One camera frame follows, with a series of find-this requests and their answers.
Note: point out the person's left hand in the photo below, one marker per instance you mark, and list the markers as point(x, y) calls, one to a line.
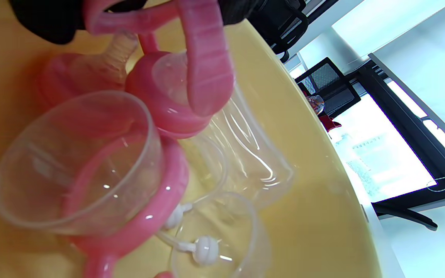
point(48, 19)

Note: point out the pink bottle collar with nipple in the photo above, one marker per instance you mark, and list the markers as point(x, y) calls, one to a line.
point(75, 77)
point(160, 104)

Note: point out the clear baby bottle cap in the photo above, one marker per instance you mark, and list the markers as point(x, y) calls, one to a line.
point(230, 231)
point(72, 166)

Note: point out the clear plastic baby bottle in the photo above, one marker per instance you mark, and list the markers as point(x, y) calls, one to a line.
point(253, 162)

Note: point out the yellow plastic basin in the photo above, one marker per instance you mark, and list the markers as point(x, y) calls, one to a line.
point(303, 173)

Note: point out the red bag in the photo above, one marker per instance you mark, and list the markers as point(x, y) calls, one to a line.
point(328, 123)

